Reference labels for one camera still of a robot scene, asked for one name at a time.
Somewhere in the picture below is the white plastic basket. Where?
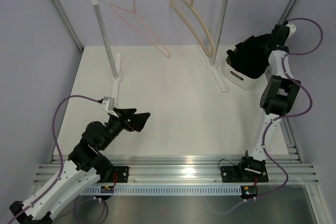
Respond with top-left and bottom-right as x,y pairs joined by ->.
222,55 -> 270,90

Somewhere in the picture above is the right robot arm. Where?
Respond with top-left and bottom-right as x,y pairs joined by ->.
233,23 -> 301,183

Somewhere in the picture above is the white clothes rack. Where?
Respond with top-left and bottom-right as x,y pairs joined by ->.
91,0 -> 228,100

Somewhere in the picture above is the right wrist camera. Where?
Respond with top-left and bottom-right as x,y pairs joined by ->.
285,23 -> 297,38

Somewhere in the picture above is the beige wooden hanger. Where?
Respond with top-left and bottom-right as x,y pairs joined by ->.
169,0 -> 214,58

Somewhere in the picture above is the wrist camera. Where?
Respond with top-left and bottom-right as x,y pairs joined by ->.
100,97 -> 117,116
285,23 -> 297,38

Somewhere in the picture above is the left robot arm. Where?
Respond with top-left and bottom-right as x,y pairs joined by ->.
9,108 -> 150,223

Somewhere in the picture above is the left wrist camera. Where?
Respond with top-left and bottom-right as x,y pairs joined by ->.
100,97 -> 117,116

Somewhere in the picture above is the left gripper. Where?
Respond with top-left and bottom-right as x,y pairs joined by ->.
100,107 -> 150,150

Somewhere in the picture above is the aluminium mounting rail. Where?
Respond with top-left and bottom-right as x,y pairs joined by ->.
34,142 -> 320,184

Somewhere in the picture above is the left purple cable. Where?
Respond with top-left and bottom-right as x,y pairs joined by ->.
5,94 -> 107,222

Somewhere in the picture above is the black t shirt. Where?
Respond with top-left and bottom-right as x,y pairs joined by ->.
227,34 -> 270,79

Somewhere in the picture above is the pink wire hanger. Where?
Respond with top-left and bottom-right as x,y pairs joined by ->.
110,0 -> 171,58

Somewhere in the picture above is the slotted cable duct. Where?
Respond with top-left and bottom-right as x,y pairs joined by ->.
81,185 -> 242,196

